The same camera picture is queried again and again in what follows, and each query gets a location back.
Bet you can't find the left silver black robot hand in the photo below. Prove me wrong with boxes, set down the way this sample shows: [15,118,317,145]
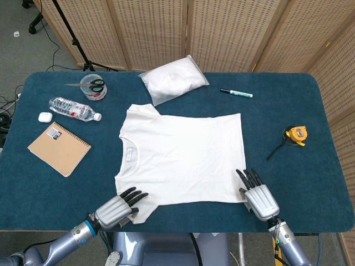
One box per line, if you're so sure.
[95,186,149,229]

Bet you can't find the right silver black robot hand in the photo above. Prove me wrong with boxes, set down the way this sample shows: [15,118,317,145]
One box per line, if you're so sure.
[235,168,280,222]

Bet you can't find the white short-sleeve t-shirt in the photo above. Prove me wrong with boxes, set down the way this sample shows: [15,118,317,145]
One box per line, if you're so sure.
[114,104,249,224]

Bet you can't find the teal carpet table mat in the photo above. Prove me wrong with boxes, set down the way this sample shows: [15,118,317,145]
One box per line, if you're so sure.
[0,71,355,233]

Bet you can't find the white metal table leg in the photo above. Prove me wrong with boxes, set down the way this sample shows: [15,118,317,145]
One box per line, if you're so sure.
[237,232,247,266]

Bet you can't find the blue-grey robot torso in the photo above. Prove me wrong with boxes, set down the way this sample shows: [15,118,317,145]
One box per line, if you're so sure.
[105,232,231,266]

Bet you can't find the yellow tape measure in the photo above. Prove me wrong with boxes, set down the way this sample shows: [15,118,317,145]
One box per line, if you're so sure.
[266,125,308,161]

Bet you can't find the brown spiral notebook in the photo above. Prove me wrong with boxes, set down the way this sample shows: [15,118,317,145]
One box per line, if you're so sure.
[27,121,92,178]

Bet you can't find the green marker with black cap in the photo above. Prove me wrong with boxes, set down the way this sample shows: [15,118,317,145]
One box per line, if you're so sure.
[220,88,253,99]

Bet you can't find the clear plastic water bottle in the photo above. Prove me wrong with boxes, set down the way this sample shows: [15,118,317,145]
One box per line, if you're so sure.
[48,96,102,122]

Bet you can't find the clear round plastic jar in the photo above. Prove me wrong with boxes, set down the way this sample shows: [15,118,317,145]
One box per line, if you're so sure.
[79,73,108,102]

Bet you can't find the clear bag of white fabric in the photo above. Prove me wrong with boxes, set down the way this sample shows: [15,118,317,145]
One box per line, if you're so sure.
[138,54,210,107]

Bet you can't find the wicker folding screen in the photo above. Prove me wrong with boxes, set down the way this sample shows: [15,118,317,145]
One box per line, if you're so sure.
[33,0,355,266]

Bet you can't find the black tripod stand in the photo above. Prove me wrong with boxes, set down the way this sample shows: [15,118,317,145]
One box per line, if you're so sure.
[51,0,119,72]

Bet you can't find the black office chair base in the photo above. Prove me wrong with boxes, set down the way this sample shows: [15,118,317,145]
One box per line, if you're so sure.
[21,0,44,35]

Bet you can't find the black-handled scissors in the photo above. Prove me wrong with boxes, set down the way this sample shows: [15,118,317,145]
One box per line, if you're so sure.
[64,79,105,93]

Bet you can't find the black floor cable bundle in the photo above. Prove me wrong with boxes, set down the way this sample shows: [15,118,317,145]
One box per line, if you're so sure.
[0,85,23,147]

